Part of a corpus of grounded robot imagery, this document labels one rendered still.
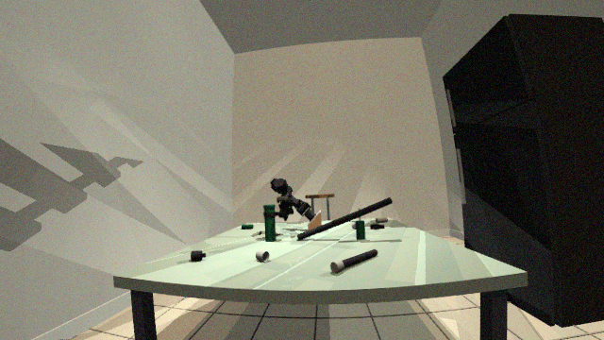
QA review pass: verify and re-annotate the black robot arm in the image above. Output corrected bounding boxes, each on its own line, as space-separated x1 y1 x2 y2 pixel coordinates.
271 178 316 221

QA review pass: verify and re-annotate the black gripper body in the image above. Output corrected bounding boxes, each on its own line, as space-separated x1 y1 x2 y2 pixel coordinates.
277 193 294 214

